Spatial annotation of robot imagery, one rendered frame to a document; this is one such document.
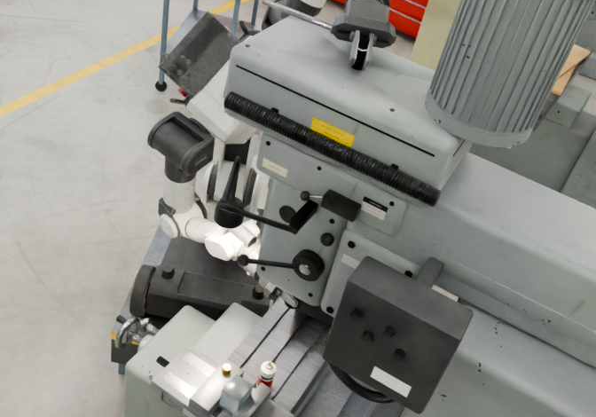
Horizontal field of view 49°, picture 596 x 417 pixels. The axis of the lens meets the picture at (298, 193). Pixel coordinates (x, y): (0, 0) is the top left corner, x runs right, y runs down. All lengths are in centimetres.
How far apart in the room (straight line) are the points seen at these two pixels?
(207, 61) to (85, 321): 174
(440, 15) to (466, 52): 197
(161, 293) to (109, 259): 97
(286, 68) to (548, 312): 66
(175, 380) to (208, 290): 83
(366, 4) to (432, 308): 60
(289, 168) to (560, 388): 65
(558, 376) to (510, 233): 28
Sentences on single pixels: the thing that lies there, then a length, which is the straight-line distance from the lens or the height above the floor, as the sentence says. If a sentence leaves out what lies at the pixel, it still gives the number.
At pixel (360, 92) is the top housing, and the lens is 121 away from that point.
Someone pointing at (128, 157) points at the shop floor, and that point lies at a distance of 411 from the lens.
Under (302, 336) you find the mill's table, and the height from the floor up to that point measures 95.
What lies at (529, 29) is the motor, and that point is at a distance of 109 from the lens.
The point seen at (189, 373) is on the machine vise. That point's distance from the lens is 177.
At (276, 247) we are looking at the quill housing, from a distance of 150.
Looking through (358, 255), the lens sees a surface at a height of 155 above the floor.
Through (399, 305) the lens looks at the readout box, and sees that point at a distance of 106.
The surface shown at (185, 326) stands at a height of 75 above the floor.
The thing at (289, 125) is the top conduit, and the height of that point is 180.
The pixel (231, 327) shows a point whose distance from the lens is 206.
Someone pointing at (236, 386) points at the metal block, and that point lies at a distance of 166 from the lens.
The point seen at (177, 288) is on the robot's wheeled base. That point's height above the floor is 60.
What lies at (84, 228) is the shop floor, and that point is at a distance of 362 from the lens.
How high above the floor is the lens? 246
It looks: 38 degrees down
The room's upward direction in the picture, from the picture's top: 14 degrees clockwise
